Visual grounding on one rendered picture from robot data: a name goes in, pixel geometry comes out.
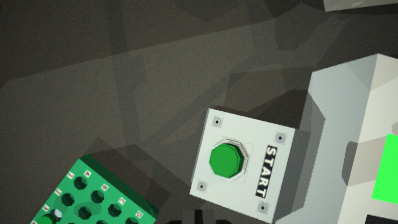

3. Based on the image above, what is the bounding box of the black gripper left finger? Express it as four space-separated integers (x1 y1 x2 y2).
167 210 199 224

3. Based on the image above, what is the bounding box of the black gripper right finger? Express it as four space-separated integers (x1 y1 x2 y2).
198 209 232 224

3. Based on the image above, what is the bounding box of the green tube rack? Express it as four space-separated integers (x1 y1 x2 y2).
30 154 159 224

